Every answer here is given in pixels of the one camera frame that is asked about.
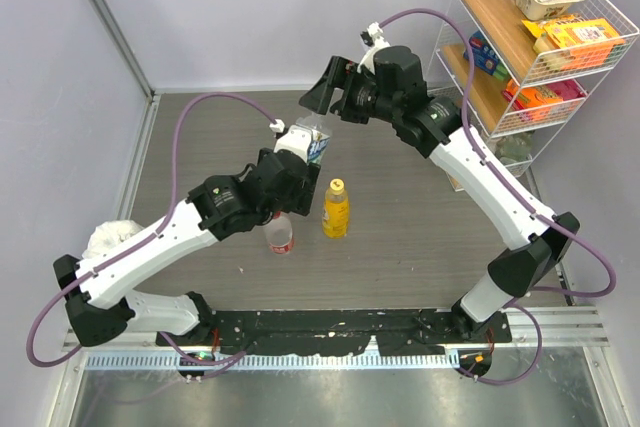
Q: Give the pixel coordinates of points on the orange yellow snack box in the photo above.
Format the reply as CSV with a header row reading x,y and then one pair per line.
x,y
572,42

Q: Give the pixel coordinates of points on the white wire shelf rack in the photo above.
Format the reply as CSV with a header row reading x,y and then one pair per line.
x,y
530,65

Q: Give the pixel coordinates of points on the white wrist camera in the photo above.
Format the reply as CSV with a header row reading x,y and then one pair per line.
x,y
373,41
294,139

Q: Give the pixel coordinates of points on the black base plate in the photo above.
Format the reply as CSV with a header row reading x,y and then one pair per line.
x,y
338,333

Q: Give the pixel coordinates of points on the orange red snack pack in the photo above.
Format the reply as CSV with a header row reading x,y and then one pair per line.
x,y
539,102

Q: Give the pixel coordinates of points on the red cap clear bottle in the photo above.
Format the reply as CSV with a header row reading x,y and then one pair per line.
x,y
279,234

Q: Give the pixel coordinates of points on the white slotted cable duct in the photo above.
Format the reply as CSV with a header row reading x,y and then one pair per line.
x,y
369,359

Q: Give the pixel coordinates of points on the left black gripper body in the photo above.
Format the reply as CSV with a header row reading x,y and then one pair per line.
x,y
295,204

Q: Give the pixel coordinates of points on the blue snack box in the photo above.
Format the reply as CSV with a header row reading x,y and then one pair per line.
x,y
486,59

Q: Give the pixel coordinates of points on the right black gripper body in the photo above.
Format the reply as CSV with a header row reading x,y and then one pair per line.
x,y
360,97

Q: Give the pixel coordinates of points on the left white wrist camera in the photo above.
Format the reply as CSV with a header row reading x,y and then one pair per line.
x,y
294,139

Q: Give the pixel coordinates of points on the clear Pocari water bottle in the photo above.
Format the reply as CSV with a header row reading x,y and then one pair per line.
x,y
321,135

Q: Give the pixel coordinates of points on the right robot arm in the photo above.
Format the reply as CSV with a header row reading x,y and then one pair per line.
x,y
390,87

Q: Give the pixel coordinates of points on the white crumpled cloth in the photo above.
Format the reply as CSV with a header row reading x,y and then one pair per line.
x,y
109,235

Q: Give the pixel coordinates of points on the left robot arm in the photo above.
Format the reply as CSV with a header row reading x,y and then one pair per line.
x,y
101,296

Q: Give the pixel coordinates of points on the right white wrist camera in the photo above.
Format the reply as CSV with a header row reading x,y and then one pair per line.
x,y
373,41

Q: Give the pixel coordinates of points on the clear glass jar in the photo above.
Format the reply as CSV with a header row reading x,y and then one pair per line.
x,y
514,152

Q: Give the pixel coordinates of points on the yellow juice bottle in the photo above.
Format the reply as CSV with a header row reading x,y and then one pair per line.
x,y
336,210

